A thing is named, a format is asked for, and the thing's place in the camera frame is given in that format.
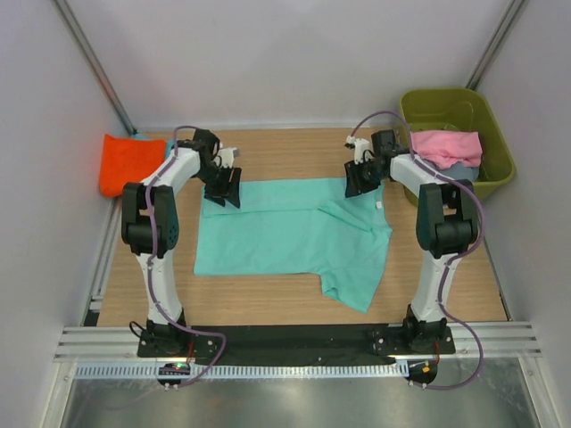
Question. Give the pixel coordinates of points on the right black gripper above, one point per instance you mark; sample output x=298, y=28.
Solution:
x=354, y=185

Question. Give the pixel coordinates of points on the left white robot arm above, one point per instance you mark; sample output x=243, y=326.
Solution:
x=150, y=228

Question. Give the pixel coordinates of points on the olive green plastic bin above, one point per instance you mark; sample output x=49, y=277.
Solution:
x=462, y=109

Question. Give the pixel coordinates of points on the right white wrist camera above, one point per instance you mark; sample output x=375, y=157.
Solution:
x=362, y=149

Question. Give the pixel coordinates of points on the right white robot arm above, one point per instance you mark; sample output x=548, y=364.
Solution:
x=446, y=227

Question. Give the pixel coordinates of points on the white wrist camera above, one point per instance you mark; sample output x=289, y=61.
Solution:
x=362, y=149
x=226, y=157

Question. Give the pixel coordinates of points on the teal t shirt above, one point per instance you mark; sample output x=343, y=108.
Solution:
x=299, y=226

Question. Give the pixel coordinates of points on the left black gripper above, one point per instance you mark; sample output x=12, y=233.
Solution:
x=231, y=193

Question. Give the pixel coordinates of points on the pink t shirt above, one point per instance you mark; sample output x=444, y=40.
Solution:
x=445, y=148

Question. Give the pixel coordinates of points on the orange folded t shirt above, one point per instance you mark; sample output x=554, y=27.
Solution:
x=128, y=160

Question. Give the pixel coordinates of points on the grey blue t shirt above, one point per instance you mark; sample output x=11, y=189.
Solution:
x=458, y=171

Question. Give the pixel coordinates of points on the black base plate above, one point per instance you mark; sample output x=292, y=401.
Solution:
x=240, y=340

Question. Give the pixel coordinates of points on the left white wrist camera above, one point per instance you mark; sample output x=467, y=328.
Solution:
x=226, y=157

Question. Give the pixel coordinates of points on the slotted cable duct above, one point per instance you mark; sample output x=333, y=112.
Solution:
x=178, y=372

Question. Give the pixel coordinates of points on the light blue folded t shirt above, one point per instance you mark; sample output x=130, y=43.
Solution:
x=169, y=144

